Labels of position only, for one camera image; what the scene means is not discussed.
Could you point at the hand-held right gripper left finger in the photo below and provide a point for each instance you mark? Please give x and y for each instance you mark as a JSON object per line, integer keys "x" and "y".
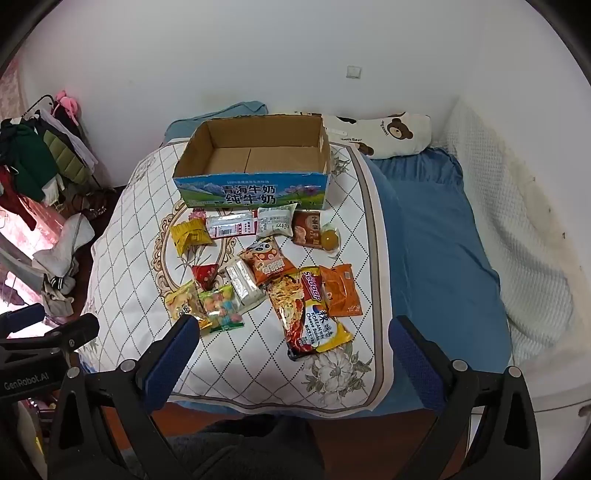
{"x": 171, "y": 360}

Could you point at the olive puffer jacket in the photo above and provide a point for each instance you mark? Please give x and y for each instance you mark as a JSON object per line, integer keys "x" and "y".
{"x": 64, "y": 157}

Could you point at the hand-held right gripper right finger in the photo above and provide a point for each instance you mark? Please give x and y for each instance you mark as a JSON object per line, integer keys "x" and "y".
{"x": 411, "y": 364}

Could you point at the red garment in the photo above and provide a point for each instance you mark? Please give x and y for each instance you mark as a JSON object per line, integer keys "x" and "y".
{"x": 14, "y": 198}

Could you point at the blue folded towel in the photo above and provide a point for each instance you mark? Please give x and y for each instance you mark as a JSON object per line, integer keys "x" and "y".
{"x": 231, "y": 110}

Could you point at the silver white snack packet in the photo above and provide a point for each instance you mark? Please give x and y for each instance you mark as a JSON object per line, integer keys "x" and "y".
{"x": 244, "y": 284}

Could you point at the colourful candy packet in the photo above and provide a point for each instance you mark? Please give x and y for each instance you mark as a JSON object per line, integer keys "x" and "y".
{"x": 221, "y": 309}

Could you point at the brown snack packet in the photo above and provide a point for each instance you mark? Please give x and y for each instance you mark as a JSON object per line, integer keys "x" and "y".
{"x": 307, "y": 228}

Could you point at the pale yellow chips packet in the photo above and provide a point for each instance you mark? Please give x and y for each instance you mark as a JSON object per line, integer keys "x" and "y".
{"x": 181, "y": 300}

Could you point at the person's dark trousers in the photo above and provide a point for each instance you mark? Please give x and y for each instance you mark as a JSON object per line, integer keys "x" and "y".
{"x": 249, "y": 447}

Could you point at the yellow snack packet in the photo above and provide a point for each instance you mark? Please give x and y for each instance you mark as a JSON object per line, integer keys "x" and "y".
{"x": 189, "y": 234}

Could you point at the plain orange snack packet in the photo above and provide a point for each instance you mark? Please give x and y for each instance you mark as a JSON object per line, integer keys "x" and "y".
{"x": 339, "y": 290}

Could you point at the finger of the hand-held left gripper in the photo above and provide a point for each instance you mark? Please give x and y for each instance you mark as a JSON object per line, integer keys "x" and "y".
{"x": 74, "y": 331}
{"x": 23, "y": 317}

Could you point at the red triangular snack packet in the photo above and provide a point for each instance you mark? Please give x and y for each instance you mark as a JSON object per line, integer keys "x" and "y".
{"x": 205, "y": 274}

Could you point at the black clothes rack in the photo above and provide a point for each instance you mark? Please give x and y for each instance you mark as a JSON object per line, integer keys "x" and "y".
{"x": 34, "y": 104}

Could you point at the white wall switch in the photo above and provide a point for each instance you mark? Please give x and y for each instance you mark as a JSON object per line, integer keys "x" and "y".
{"x": 354, "y": 71}

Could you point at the dark green jacket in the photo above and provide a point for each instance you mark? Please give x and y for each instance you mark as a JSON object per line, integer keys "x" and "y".
{"x": 25, "y": 161}

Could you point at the yellow cheese noodle packet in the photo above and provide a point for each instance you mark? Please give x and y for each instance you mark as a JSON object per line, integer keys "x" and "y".
{"x": 331, "y": 330}

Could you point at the blue printed cardboard box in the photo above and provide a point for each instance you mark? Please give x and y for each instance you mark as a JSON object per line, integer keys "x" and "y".
{"x": 249, "y": 194}

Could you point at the orange panda snack packet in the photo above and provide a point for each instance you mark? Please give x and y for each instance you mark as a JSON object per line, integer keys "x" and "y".
{"x": 268, "y": 263}

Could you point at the white garment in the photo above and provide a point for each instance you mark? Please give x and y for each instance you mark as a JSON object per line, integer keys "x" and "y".
{"x": 64, "y": 249}

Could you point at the blue bedsheet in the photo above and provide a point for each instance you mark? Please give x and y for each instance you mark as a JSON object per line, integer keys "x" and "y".
{"x": 429, "y": 230}

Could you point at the white knit blanket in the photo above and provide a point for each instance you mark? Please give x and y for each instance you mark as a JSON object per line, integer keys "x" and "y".
{"x": 508, "y": 207}

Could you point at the white printed snack packet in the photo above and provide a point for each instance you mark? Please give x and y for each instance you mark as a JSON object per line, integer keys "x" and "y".
{"x": 276, "y": 221}

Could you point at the bear print pillow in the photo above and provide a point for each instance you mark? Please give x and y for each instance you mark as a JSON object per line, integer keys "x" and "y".
{"x": 397, "y": 138}

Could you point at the white and red snack packet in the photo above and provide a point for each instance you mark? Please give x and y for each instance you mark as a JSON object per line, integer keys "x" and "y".
{"x": 231, "y": 226}

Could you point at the red noodle packet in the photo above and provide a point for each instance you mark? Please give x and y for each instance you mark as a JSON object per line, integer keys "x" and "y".
{"x": 288, "y": 300}

